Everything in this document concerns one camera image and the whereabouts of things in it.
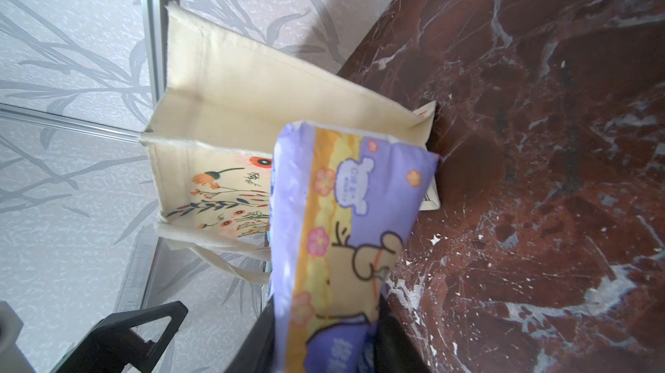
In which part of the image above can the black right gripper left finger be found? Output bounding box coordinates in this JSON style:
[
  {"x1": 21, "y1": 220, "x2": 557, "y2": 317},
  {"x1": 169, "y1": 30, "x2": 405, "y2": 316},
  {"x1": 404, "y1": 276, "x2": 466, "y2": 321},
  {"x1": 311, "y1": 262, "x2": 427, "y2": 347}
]
[{"x1": 224, "y1": 297, "x2": 275, "y2": 373}]

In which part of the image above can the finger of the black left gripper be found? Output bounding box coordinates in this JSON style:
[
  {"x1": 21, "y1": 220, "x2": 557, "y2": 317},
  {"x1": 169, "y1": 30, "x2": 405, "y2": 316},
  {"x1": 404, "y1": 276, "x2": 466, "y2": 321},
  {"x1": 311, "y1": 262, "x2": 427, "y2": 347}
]
[{"x1": 53, "y1": 301, "x2": 189, "y2": 372}]

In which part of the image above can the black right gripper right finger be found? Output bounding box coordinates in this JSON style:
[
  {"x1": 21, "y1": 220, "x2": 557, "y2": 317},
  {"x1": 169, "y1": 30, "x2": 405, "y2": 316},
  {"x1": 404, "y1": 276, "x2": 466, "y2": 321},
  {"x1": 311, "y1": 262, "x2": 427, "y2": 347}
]
[{"x1": 373, "y1": 296, "x2": 429, "y2": 373}]

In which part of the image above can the purple tissue pack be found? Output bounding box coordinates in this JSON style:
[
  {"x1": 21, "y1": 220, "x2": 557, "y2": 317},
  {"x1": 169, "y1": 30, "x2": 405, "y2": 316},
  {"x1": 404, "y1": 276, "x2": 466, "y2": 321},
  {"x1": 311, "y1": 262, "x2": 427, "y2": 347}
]
[{"x1": 269, "y1": 121, "x2": 438, "y2": 372}]

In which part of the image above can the cream floral canvas tote bag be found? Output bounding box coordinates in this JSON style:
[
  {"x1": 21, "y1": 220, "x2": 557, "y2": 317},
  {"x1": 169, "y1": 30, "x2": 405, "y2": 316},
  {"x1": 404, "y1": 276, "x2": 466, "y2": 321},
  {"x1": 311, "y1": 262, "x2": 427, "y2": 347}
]
[{"x1": 140, "y1": 3, "x2": 436, "y2": 284}]

